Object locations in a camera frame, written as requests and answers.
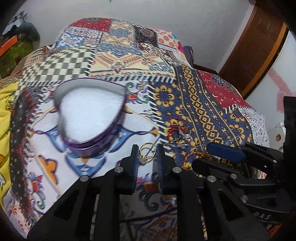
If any gold ring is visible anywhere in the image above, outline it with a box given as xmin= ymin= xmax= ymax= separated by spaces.
xmin=138 ymin=142 xmax=157 ymax=165

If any pile of bangles and jewelry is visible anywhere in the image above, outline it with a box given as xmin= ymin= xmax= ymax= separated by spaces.
xmin=167 ymin=118 xmax=193 ymax=150

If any purple heart-shaped jewelry box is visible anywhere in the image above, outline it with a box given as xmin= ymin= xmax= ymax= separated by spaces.
xmin=54 ymin=78 xmax=126 ymax=157

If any red and gold bangle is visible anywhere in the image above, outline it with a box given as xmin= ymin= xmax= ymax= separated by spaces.
xmin=183 ymin=151 xmax=212 ymax=164

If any colourful patchwork bedspread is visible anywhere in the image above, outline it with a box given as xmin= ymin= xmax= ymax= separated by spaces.
xmin=1 ymin=18 xmax=269 ymax=238

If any brown wooden door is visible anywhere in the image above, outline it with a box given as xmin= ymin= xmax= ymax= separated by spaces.
xmin=219 ymin=1 xmax=289 ymax=98

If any yellow cartoon fleece blanket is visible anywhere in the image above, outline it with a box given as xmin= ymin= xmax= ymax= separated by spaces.
xmin=0 ymin=82 xmax=19 ymax=209

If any green and orange box pile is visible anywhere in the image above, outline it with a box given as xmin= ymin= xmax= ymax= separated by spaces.
xmin=1 ymin=11 xmax=40 ymax=78

